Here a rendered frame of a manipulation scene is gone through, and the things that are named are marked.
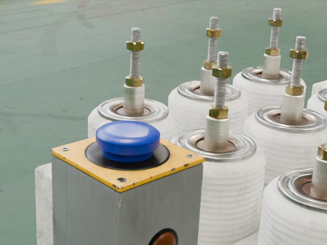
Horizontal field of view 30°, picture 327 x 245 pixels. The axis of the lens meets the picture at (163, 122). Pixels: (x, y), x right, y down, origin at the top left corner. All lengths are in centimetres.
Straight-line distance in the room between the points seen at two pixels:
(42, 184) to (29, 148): 52
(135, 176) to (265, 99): 44
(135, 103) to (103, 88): 94
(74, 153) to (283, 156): 29
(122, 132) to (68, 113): 102
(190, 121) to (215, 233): 18
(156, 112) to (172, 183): 28
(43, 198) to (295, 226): 31
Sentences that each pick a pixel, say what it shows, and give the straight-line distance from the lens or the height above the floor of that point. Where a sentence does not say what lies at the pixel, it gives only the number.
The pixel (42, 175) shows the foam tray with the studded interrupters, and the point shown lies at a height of 18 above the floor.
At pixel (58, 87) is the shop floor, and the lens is 157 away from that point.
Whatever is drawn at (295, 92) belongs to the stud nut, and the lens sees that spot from 64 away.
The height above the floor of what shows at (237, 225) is 19.
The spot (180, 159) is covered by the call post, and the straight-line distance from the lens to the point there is 38.
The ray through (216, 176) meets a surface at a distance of 53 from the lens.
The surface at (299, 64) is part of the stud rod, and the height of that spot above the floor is 31.
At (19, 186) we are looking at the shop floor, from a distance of 106.
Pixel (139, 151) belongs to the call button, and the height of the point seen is 32.
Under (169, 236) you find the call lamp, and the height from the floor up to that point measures 27.
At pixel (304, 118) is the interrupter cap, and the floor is 25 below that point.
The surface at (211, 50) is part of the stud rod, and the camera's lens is 71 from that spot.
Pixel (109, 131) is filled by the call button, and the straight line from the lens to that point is 38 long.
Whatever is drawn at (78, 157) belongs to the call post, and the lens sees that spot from 38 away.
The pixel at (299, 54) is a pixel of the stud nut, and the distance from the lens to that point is 63.
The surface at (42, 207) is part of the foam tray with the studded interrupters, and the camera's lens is 70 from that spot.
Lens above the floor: 47
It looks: 20 degrees down
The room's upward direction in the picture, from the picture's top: 3 degrees clockwise
